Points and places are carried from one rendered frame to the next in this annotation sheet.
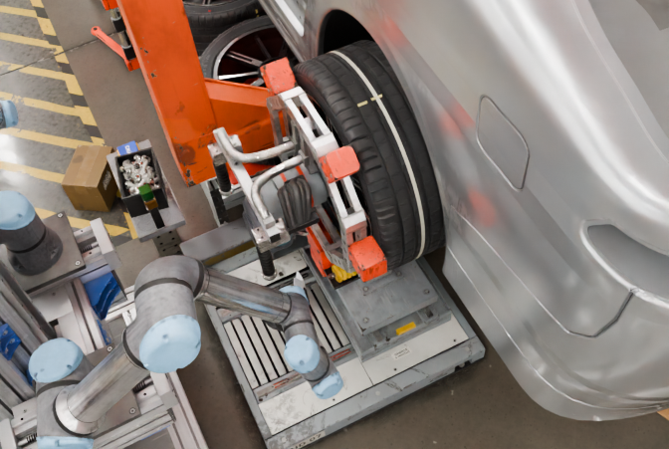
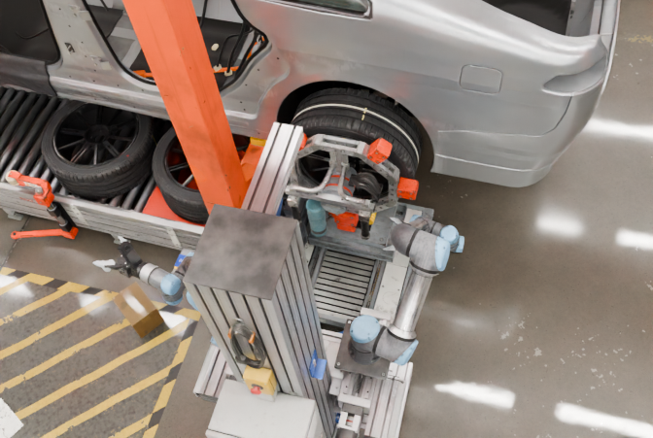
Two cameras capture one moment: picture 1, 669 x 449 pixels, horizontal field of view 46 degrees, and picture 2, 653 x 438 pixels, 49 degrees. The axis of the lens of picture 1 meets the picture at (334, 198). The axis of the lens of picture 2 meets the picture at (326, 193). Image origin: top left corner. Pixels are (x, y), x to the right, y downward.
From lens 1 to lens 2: 1.87 m
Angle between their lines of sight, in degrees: 27
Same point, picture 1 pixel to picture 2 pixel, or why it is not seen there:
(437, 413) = not seen: hidden behind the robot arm
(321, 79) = (331, 120)
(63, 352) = (366, 320)
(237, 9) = (144, 143)
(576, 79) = (511, 33)
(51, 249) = not seen: hidden behind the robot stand
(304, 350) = (452, 231)
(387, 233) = (411, 168)
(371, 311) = (379, 233)
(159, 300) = (424, 239)
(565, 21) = (489, 15)
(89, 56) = (24, 254)
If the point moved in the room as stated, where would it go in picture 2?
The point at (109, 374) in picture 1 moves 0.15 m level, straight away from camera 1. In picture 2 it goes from (419, 293) to (379, 293)
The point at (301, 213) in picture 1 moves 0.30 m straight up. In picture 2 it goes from (376, 187) to (375, 148)
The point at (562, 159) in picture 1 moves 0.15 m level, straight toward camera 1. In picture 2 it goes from (525, 65) to (548, 90)
